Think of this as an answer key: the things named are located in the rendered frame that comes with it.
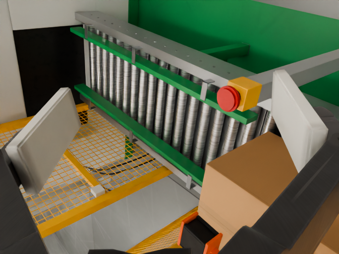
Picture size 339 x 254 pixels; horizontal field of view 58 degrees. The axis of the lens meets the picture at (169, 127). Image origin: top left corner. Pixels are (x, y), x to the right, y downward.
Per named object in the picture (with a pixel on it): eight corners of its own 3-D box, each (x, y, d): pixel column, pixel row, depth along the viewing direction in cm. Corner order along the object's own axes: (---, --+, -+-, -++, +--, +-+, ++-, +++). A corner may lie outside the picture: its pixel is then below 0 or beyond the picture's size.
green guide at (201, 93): (80, 30, 231) (69, 31, 226) (79, 15, 226) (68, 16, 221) (257, 120, 134) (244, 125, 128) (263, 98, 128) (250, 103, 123)
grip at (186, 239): (191, 234, 78) (176, 244, 75) (196, 210, 73) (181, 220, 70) (216, 257, 73) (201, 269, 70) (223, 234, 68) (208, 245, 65)
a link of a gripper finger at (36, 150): (39, 195, 16) (25, 196, 16) (82, 125, 22) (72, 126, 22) (17, 147, 14) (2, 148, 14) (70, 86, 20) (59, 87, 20)
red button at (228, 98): (222, 103, 87) (213, 106, 84) (227, 79, 83) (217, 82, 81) (242, 113, 83) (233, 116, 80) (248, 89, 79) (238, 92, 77)
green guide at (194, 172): (83, 94, 259) (74, 97, 253) (83, 83, 253) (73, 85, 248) (232, 207, 161) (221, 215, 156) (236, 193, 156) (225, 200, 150)
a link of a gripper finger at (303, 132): (310, 129, 13) (329, 128, 12) (273, 69, 18) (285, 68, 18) (302, 185, 14) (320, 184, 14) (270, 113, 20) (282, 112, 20)
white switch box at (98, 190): (100, 187, 176) (90, 191, 172) (99, 183, 174) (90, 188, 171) (105, 193, 172) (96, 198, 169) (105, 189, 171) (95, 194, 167)
